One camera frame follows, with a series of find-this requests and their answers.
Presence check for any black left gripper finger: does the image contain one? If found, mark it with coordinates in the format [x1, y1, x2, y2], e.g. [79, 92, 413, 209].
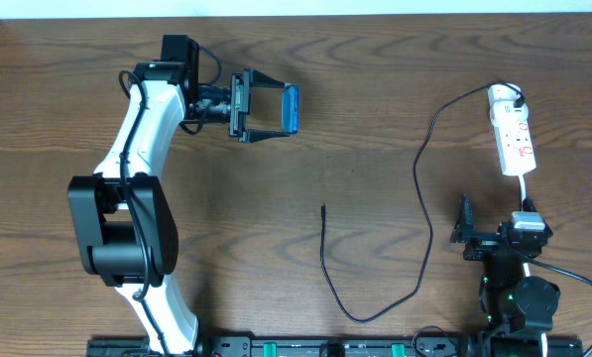
[249, 69, 289, 89]
[248, 129, 291, 143]

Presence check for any blue Galaxy smartphone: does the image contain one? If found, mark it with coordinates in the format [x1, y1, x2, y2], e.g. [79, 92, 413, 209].
[282, 85, 299, 135]

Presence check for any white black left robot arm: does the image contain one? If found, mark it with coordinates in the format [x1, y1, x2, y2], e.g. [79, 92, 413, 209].
[67, 61, 299, 356]

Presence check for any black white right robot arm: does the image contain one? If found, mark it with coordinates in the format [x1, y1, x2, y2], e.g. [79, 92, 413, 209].
[450, 195, 560, 356]

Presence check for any white power strip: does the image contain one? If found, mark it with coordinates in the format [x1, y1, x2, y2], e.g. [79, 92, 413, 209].
[495, 119, 536, 177]

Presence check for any white USB wall charger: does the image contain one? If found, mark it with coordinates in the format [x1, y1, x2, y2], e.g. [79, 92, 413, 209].
[487, 83, 529, 127]

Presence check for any black USB charging cable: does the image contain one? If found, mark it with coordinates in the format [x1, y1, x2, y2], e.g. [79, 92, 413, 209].
[318, 81, 527, 324]

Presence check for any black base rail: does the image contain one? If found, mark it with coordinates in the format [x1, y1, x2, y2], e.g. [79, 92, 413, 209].
[85, 335, 585, 357]

